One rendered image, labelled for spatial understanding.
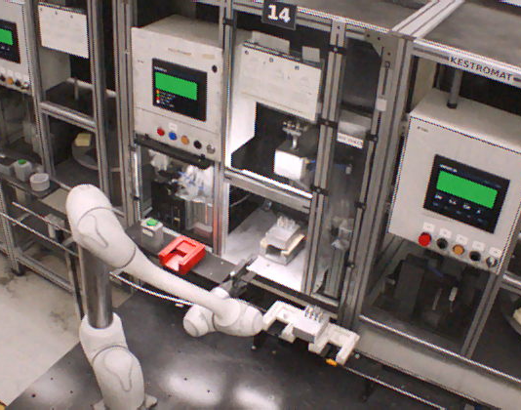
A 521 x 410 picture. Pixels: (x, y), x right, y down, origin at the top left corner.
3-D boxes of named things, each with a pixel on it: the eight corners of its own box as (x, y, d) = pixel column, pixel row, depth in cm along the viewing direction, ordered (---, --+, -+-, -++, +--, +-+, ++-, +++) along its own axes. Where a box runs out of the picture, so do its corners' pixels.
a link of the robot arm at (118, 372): (110, 419, 213) (103, 382, 201) (95, 384, 226) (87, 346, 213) (151, 405, 220) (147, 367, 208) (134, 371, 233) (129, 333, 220)
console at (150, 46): (130, 135, 254) (126, 29, 227) (172, 108, 274) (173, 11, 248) (214, 166, 238) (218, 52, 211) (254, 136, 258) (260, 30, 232)
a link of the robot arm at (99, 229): (142, 249, 187) (128, 225, 196) (105, 219, 174) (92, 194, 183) (113, 278, 187) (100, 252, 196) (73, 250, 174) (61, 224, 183)
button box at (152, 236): (141, 245, 268) (140, 223, 261) (152, 236, 274) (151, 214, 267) (155, 252, 265) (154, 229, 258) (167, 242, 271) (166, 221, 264)
